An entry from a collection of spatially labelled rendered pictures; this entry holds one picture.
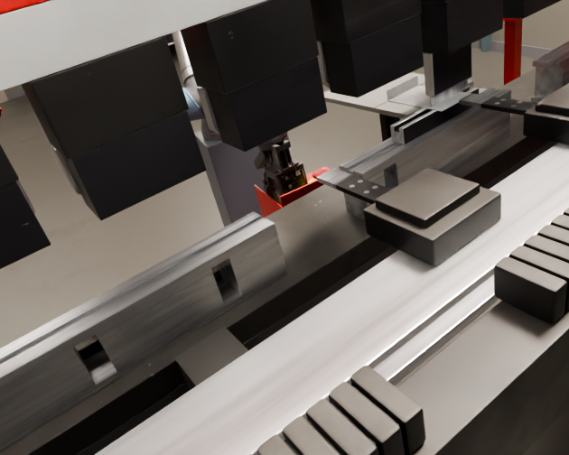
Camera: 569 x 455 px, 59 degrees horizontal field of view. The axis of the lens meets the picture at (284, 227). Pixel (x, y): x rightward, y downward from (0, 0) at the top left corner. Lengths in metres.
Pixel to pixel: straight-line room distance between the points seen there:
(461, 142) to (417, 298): 0.50
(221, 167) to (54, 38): 1.16
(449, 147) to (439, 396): 0.61
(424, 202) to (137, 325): 0.40
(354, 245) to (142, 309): 0.35
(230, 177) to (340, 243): 0.91
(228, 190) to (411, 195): 1.15
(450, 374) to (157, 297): 0.40
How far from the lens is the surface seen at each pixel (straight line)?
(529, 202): 0.69
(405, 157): 0.89
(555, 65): 1.23
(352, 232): 0.86
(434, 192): 0.62
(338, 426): 0.38
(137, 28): 0.59
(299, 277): 0.78
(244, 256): 0.73
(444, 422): 0.43
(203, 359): 0.69
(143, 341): 0.72
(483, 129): 1.05
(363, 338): 0.51
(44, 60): 0.57
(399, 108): 0.98
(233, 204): 1.73
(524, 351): 0.48
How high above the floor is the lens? 1.35
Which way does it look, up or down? 31 degrees down
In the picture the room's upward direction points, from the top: 14 degrees counter-clockwise
